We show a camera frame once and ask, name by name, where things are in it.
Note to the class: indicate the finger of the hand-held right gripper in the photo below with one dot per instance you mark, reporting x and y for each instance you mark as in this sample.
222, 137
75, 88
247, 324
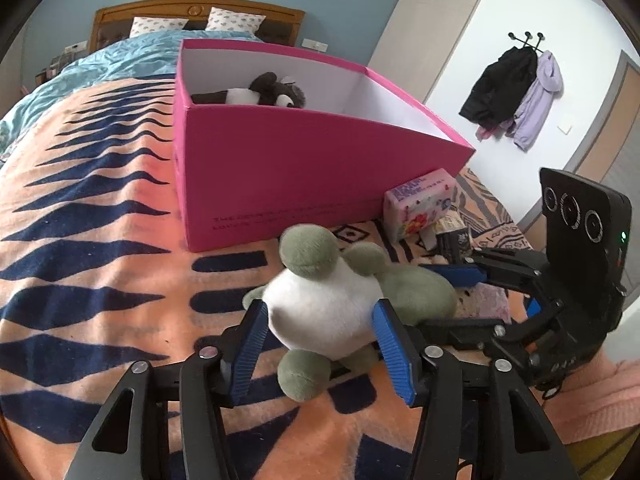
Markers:
465, 332
457, 275

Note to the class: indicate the small beige packet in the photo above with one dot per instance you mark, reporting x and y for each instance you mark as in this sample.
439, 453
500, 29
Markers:
446, 222

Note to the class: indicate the white dotted pillow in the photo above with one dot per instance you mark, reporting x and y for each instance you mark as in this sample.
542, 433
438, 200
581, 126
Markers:
232, 19
157, 26

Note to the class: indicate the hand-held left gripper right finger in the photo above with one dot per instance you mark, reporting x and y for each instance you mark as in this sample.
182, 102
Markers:
395, 355

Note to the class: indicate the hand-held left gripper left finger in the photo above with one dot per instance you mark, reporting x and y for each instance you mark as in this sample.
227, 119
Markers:
247, 352

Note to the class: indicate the pink garment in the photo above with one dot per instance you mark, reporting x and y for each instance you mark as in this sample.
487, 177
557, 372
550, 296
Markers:
487, 132

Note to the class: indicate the purple hoodie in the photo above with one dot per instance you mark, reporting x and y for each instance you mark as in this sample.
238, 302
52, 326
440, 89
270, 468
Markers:
537, 105

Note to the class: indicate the green and white plush toy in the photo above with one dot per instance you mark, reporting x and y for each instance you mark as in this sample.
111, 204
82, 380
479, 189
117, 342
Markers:
325, 305

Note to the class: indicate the olive green cloth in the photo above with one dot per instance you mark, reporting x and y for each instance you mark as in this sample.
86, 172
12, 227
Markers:
605, 457

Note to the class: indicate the grey brown plush toy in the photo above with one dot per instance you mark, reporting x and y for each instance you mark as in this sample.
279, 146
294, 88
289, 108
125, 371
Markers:
277, 89

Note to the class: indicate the fluffy pink plush toy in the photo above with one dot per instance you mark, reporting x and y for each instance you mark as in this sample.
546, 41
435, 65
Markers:
485, 301

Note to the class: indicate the small black box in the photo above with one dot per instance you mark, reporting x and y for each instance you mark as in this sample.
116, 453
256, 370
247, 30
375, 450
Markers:
456, 245

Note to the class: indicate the pink cardboard box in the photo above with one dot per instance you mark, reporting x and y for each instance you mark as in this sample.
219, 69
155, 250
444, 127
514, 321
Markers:
280, 170

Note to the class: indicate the beige wardrobe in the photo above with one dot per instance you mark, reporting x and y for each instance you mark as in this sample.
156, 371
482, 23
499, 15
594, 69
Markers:
430, 20

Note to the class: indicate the person's right forearm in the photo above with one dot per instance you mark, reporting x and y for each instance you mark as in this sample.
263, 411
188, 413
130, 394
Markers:
605, 405

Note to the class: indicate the orange patterned blanket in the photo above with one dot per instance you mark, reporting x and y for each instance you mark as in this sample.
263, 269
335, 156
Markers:
100, 240

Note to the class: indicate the wooden headboard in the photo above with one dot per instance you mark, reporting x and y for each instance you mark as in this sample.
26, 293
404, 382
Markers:
235, 10

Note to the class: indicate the wooden bedside table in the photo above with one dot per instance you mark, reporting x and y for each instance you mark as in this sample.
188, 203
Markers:
55, 67

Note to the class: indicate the white wall switch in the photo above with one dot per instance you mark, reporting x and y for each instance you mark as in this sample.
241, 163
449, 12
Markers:
566, 123

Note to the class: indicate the black jacket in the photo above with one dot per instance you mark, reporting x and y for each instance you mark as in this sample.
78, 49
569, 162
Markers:
500, 85

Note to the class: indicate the black wall coat hooks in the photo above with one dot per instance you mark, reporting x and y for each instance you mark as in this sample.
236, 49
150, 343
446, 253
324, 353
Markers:
526, 37

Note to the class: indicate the floral tissue pack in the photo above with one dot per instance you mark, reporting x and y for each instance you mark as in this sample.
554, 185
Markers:
415, 205

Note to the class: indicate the light blue quilt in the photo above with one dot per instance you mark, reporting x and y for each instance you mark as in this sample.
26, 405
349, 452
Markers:
100, 67

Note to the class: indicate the grey framed door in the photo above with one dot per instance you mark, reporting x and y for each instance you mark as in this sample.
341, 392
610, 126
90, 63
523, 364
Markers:
620, 125

